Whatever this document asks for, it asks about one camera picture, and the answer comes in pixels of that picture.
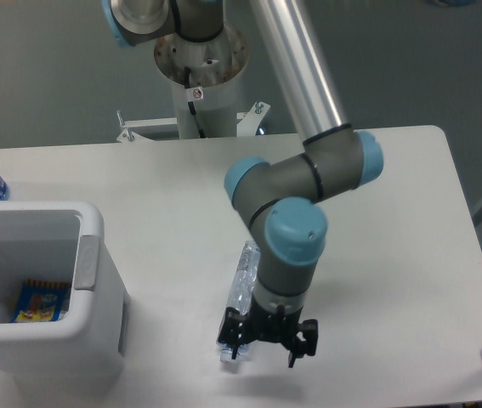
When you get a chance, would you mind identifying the white trash can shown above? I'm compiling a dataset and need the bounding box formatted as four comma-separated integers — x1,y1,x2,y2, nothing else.
0,201,129,377

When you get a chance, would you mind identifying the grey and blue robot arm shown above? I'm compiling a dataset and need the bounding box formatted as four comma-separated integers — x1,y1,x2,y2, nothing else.
101,1,383,370

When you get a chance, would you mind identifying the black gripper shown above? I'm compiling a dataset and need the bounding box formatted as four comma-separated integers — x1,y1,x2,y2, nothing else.
218,297,319,368

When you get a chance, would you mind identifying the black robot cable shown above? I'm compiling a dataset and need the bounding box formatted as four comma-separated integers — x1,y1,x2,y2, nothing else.
183,65,207,139

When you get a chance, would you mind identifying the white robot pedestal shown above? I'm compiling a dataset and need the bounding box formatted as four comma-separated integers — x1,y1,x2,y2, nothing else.
116,23,270,143

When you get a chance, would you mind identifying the crushed clear plastic bottle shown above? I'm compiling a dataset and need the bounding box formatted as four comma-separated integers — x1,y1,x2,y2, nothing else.
216,241,261,374

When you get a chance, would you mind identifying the blue snack wrapper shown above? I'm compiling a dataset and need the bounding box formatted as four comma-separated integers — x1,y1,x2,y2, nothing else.
10,279,71,323

